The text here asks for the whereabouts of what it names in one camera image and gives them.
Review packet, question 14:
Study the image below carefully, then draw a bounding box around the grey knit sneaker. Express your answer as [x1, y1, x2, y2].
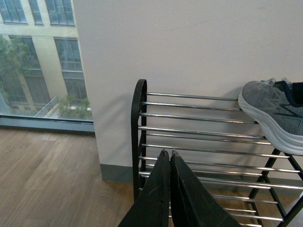
[238, 79, 303, 156]

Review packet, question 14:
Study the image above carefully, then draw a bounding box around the black metal shoe rack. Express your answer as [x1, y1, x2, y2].
[131, 79, 303, 227]

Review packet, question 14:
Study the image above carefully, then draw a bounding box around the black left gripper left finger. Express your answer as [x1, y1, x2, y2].
[119, 150, 170, 227]

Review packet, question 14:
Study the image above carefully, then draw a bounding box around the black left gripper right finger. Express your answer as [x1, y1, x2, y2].
[170, 150, 240, 227]

